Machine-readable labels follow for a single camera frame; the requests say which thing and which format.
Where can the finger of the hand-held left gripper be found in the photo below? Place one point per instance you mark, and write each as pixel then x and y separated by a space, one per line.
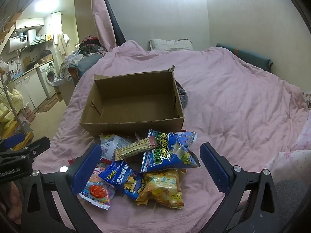
pixel 14 140
pixel 31 149

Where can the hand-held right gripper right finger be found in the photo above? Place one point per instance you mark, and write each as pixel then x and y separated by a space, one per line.
pixel 215 168

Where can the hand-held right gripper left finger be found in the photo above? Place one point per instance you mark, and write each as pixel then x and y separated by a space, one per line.
pixel 86 170

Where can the pink white snack packet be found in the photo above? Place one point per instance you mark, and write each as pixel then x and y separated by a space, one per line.
pixel 97 191

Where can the blue tiger snack packet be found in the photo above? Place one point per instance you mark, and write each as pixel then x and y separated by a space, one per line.
pixel 126 177

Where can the large blue chip bag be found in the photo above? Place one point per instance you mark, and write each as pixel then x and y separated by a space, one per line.
pixel 170 150

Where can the yellow snack bag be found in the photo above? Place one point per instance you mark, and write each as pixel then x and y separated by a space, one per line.
pixel 161 187

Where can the cardboard box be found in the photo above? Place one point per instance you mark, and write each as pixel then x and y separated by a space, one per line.
pixel 136 106

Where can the person's left forearm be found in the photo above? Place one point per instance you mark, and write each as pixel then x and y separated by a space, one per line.
pixel 14 199

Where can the yellow quilt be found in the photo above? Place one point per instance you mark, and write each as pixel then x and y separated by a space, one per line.
pixel 11 109

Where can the white grey snack packet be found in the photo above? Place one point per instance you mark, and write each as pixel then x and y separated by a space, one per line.
pixel 109 144

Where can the floor rug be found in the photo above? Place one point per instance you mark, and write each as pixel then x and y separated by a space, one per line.
pixel 49 105

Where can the white kitchen cabinet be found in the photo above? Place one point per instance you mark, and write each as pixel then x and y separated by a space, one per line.
pixel 26 89

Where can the brown gold snack bar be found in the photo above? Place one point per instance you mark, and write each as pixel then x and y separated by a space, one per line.
pixel 134 148

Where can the white storage bin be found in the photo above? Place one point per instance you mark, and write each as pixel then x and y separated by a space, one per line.
pixel 62 92

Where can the pink blanket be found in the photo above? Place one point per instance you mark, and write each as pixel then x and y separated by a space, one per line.
pixel 230 102

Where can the white washing machine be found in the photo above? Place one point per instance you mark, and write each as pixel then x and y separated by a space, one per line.
pixel 48 80

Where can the pink floral pillow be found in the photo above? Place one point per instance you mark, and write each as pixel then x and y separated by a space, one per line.
pixel 291 167

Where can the grey slipper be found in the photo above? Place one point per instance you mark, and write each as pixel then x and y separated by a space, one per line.
pixel 182 97

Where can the white water heater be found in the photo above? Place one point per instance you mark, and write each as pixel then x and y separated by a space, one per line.
pixel 20 41

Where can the pile of clothes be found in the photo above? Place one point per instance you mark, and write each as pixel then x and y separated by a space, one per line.
pixel 82 53

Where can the hanging white towel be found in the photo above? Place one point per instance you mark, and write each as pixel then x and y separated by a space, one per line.
pixel 63 43

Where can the teal cushion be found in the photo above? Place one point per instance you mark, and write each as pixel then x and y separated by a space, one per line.
pixel 245 55

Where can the grey floral pillow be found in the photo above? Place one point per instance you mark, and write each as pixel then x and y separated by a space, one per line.
pixel 170 45

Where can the pink curtain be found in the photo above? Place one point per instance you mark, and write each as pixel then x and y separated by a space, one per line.
pixel 102 17

